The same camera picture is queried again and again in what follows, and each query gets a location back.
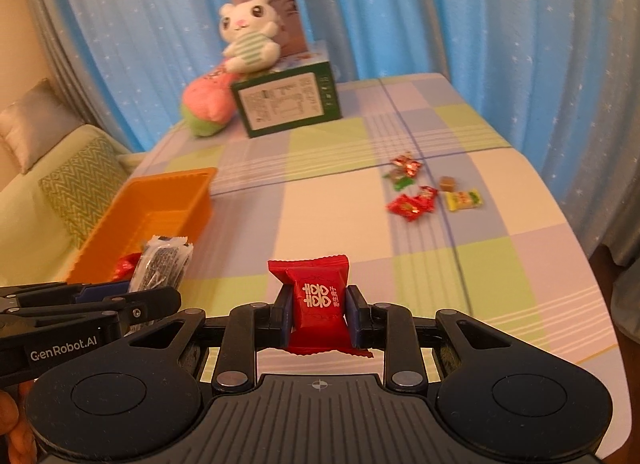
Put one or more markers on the grey satin pillow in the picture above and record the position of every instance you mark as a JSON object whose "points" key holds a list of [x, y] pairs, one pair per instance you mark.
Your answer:
{"points": [[32, 125]]}

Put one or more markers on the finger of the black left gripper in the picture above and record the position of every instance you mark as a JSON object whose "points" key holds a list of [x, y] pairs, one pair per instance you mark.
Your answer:
{"points": [[56, 299]]}

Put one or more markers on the orange plastic tray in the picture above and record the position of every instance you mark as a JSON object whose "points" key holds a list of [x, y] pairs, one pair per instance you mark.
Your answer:
{"points": [[171, 204]]}

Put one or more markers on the small red candy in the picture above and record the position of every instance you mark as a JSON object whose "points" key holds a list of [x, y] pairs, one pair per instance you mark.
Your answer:
{"points": [[427, 198]]}

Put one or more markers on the blue star curtain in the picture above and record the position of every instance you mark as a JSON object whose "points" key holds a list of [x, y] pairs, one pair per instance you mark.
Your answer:
{"points": [[558, 78]]}

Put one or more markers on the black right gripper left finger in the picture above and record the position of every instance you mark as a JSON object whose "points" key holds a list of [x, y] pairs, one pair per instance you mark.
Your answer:
{"points": [[245, 331]]}

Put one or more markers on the brown clear-wrapped candy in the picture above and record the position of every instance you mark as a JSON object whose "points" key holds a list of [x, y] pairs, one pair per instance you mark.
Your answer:
{"points": [[447, 184]]}

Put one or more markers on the white black snack packet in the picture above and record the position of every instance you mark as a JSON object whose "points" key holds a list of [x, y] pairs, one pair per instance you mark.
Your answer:
{"points": [[163, 263]]}

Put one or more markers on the light green sofa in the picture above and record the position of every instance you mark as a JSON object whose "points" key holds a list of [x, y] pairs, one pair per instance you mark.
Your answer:
{"points": [[35, 246]]}

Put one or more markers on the red gold candy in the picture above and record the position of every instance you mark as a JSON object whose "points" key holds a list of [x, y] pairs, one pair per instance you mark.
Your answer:
{"points": [[407, 164]]}

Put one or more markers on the pink green star plush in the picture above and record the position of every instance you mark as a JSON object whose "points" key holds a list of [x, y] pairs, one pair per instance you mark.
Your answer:
{"points": [[207, 104]]}

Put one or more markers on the green white carton box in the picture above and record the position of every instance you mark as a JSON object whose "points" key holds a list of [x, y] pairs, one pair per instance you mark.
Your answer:
{"points": [[298, 91]]}

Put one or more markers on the green candy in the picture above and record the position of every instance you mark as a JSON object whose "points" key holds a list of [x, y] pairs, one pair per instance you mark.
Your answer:
{"points": [[399, 179]]}

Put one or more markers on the yellow green candy packet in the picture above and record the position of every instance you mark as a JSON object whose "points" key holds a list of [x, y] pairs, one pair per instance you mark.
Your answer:
{"points": [[462, 200]]}

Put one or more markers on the checkered tablecloth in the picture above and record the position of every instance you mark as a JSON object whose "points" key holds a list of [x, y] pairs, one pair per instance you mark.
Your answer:
{"points": [[316, 191]]}

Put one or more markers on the beige illustrated box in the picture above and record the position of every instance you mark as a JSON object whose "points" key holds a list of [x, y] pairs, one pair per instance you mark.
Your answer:
{"points": [[291, 35]]}

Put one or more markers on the person left hand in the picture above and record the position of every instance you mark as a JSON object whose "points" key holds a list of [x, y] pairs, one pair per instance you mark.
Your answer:
{"points": [[17, 440]]}

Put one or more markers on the red wedding candy packet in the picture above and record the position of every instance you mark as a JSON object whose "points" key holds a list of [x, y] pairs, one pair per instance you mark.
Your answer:
{"points": [[318, 307]]}

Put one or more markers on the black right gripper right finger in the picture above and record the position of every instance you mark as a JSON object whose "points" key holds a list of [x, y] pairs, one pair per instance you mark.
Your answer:
{"points": [[394, 330]]}

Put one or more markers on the green chevron pillow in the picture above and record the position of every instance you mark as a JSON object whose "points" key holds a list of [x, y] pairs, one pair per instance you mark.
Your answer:
{"points": [[82, 188]]}

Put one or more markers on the white bunny plush toy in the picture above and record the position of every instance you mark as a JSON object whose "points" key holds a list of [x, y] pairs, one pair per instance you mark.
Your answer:
{"points": [[249, 28]]}

